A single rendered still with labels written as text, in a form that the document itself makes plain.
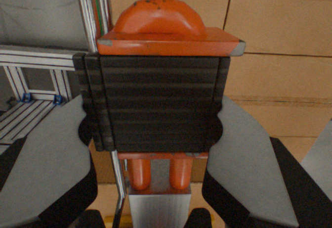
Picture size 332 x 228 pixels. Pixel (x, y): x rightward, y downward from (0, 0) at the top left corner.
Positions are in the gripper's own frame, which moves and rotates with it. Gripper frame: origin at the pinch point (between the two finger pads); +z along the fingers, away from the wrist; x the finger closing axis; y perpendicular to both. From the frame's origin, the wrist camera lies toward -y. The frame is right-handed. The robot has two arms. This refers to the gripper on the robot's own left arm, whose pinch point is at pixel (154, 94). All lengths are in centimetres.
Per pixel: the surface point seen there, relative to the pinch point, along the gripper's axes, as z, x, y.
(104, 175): 15.6, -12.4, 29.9
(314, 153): 108, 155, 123
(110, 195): 13.3, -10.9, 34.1
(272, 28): 53, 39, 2
